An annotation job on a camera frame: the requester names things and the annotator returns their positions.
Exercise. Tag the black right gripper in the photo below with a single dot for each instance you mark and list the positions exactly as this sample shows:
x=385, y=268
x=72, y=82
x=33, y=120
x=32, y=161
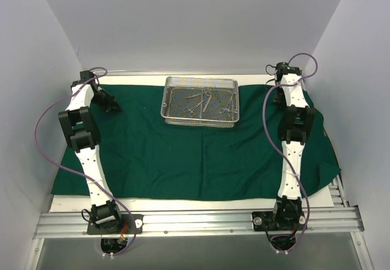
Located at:
x=279, y=98

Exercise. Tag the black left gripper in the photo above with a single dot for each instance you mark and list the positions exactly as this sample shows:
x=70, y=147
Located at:
x=105, y=98

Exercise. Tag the green surgical cloth kit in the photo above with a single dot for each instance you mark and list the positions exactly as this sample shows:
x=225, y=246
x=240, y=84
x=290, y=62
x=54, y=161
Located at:
x=144, y=157

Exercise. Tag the silver wire mesh tray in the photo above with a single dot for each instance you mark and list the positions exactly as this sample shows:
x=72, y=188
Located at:
x=174, y=101

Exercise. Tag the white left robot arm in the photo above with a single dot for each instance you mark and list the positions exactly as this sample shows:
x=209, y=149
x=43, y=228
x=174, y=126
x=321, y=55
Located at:
x=82, y=135

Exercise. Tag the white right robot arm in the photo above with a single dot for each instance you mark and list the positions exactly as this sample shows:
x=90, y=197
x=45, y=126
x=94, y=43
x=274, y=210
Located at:
x=293, y=131

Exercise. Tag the steel scissors right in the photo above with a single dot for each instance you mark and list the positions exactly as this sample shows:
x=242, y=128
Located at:
x=223, y=104

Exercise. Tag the steel forceps left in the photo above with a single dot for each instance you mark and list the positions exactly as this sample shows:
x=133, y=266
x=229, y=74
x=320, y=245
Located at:
x=192, y=114

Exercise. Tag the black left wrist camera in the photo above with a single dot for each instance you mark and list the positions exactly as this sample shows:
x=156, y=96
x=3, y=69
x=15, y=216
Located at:
x=86, y=75

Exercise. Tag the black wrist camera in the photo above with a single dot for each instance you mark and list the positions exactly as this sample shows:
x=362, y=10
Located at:
x=86, y=75
x=283, y=68

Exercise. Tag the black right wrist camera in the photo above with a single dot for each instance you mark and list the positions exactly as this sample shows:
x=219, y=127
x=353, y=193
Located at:
x=283, y=68

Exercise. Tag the back aluminium frame rail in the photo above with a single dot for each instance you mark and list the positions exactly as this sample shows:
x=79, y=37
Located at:
x=180, y=73

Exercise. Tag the steel scalpel handle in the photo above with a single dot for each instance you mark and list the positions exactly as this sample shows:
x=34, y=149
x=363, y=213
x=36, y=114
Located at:
x=204, y=101

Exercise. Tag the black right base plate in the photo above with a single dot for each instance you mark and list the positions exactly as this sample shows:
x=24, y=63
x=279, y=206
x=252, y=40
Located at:
x=267, y=220

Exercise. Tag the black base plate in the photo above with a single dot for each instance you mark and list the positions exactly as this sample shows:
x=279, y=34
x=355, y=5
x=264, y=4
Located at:
x=267, y=220
x=126, y=226

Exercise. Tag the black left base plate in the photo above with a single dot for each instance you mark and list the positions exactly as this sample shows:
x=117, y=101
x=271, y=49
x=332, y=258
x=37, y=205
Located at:
x=126, y=226

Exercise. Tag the front aluminium frame rail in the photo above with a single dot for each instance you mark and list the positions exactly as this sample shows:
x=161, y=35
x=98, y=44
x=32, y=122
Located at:
x=198, y=223

